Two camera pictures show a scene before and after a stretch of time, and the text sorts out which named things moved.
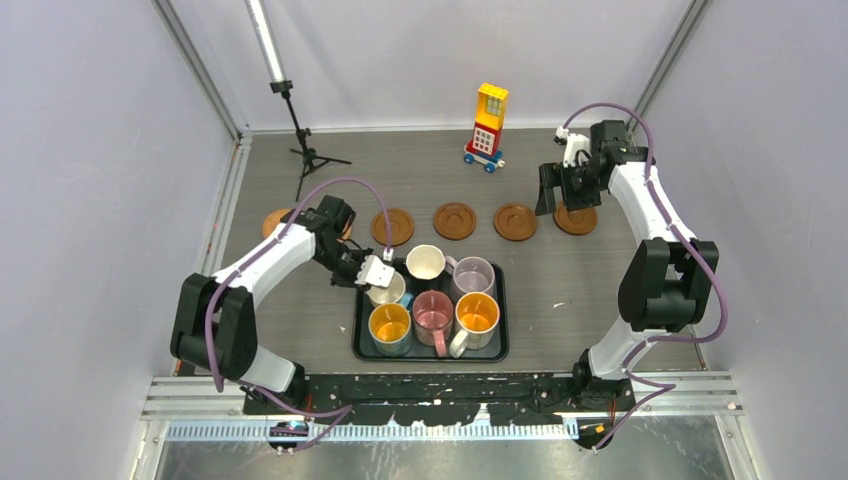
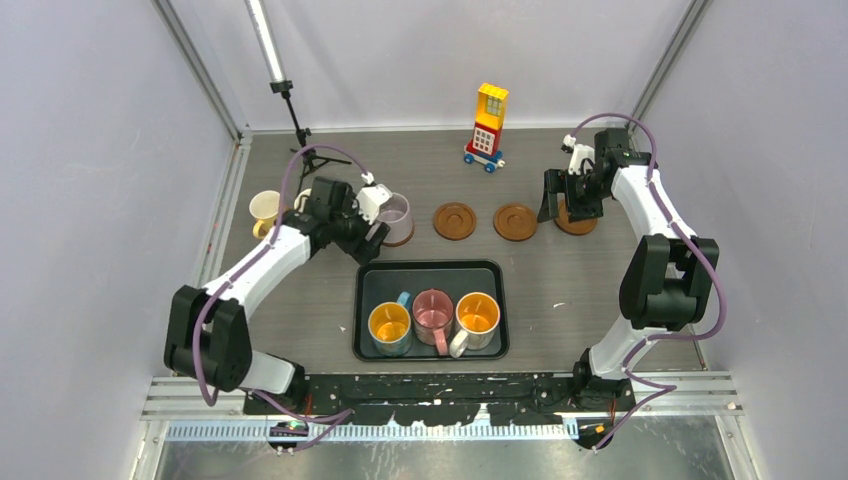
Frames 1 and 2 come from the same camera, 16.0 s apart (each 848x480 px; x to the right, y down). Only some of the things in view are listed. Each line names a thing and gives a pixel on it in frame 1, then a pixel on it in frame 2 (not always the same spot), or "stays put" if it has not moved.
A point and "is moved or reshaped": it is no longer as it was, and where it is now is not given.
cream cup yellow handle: [387, 295] → [264, 205]
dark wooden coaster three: [515, 222] stays put
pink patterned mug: [432, 314] stays put
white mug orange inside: [477, 314] stays put
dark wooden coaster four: [455, 221] stays put
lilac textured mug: [470, 275] → [395, 212]
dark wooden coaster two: [576, 221] stays put
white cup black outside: [425, 262] is moved or reshaped
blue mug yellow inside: [390, 326] stays put
